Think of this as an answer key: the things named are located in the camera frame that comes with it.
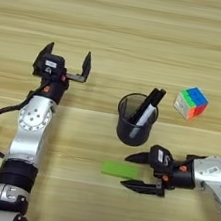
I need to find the white marker with black cap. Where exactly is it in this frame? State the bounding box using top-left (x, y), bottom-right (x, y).
top-left (127, 84), bottom-right (167, 143)

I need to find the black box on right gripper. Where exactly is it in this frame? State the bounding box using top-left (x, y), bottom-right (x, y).
top-left (147, 143), bottom-right (175, 171)

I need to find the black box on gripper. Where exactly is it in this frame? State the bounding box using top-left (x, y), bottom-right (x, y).
top-left (147, 143), bottom-right (175, 171)
top-left (41, 52), bottom-right (68, 76)

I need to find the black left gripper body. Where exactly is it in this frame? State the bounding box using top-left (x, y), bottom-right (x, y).
top-left (27, 57), bottom-right (73, 106)

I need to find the colourful puzzle cube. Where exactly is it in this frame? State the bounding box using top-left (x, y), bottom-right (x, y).
top-left (171, 84), bottom-right (212, 124)

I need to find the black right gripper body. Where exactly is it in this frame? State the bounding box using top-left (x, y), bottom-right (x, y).
top-left (150, 154), bottom-right (200, 195)

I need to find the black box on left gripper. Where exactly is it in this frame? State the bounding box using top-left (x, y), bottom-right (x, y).
top-left (41, 52), bottom-right (68, 76)

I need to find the green eraser block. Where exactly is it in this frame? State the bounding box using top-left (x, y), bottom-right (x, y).
top-left (100, 159), bottom-right (142, 182)

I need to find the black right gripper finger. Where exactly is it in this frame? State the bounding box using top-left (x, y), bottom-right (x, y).
top-left (118, 173), bottom-right (168, 199)
top-left (124, 148), bottom-right (152, 166)

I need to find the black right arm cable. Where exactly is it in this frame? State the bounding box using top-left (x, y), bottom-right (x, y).
top-left (185, 152), bottom-right (211, 166)

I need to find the black mesh pen cup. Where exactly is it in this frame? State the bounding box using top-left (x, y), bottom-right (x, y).
top-left (111, 89), bottom-right (162, 150)

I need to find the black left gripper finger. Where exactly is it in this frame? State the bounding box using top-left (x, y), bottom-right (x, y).
top-left (65, 47), bottom-right (94, 85)
top-left (36, 40), bottom-right (55, 61)

